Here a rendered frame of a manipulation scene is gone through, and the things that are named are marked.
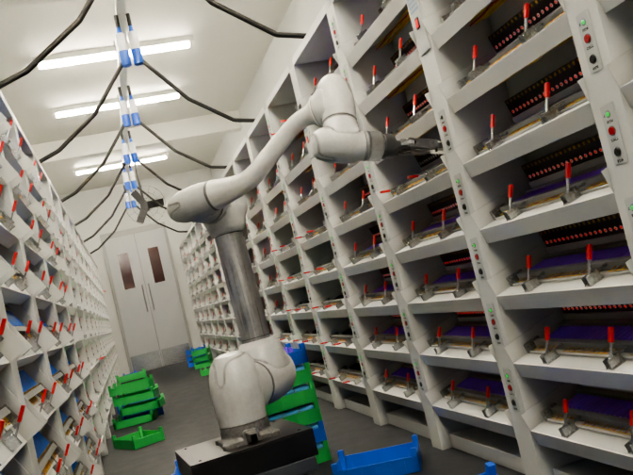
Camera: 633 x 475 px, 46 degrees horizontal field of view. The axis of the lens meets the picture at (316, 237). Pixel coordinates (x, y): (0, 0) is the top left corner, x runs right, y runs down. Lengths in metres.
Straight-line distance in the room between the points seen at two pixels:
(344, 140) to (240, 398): 0.84
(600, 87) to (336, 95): 0.89
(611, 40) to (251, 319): 1.47
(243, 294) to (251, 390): 0.35
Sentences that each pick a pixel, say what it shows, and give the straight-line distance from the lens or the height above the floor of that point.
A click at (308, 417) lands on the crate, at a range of 3.07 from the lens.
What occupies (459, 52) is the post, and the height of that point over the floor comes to 1.25.
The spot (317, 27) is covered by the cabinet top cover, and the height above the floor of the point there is 1.72.
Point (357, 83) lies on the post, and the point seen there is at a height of 1.40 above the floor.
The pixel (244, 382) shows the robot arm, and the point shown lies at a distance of 2.34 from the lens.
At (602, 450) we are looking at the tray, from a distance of 1.94.
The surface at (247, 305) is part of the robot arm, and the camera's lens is 2.52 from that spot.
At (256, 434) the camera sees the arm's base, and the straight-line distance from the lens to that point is 2.34.
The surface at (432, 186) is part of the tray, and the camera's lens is 2.37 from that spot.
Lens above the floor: 0.70
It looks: 3 degrees up
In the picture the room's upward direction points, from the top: 14 degrees counter-clockwise
